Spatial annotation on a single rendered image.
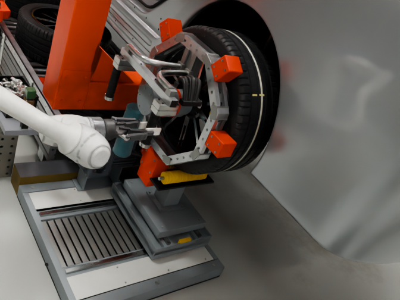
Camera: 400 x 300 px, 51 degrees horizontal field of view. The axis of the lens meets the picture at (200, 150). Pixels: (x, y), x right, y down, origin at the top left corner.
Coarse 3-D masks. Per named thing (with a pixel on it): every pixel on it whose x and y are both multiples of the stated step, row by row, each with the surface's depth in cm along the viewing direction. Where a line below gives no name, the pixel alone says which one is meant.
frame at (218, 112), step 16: (160, 48) 187; (176, 48) 185; (192, 48) 170; (208, 48) 170; (208, 64) 163; (144, 80) 199; (208, 80) 164; (224, 96) 164; (224, 112) 163; (208, 128) 166; (160, 144) 194; (176, 160) 183; (192, 160) 174
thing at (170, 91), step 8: (192, 56) 170; (192, 64) 170; (160, 72) 160; (168, 72) 164; (176, 72) 167; (184, 72) 170; (192, 72) 171; (160, 80) 156; (168, 88) 153; (168, 96) 153
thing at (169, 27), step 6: (168, 18) 182; (162, 24) 185; (168, 24) 182; (174, 24) 184; (180, 24) 186; (162, 30) 185; (168, 30) 182; (174, 30) 183; (180, 30) 186; (162, 36) 185; (168, 36) 182
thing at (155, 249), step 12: (120, 192) 227; (120, 204) 227; (132, 204) 226; (132, 216) 218; (132, 228) 218; (144, 228) 214; (204, 228) 229; (144, 240) 210; (156, 240) 210; (168, 240) 209; (180, 240) 212; (192, 240) 217; (204, 240) 224; (156, 252) 204; (168, 252) 211
